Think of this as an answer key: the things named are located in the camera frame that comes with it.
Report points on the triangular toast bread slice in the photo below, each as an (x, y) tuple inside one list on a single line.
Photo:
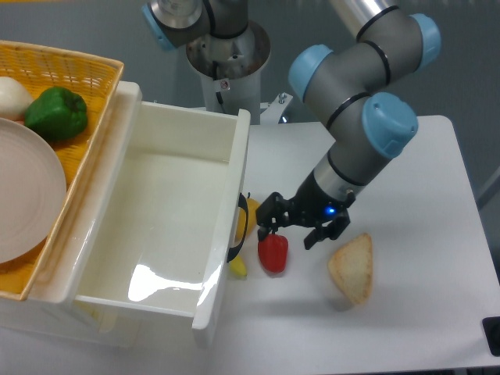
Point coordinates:
[(351, 269)]

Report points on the yellow toy banana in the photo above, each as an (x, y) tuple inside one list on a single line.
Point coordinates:
[(238, 268)]

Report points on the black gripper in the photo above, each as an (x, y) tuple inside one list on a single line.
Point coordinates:
[(310, 207)]

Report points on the white toy onion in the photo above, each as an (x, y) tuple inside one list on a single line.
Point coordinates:
[(15, 99)]

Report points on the green toy bell pepper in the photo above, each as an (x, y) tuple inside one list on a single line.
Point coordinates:
[(58, 114)]

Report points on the yellow toy bell pepper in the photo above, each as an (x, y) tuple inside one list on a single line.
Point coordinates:
[(249, 220)]

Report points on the white plastic drawer cabinet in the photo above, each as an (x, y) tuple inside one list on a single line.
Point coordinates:
[(54, 305)]

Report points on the yellow woven basket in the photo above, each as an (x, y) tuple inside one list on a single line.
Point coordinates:
[(72, 91)]

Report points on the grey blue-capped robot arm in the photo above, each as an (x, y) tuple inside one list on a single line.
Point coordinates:
[(345, 91)]

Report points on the black object at table edge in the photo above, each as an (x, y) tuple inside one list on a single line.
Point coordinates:
[(491, 327)]

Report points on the red toy bell pepper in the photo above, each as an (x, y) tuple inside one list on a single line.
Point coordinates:
[(273, 253)]

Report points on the white drawer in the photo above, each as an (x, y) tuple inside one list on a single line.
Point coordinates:
[(161, 250)]

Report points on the white metal mounting bracket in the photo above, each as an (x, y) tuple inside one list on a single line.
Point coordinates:
[(272, 113)]

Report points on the pink round plate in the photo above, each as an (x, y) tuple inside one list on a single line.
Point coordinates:
[(33, 189)]

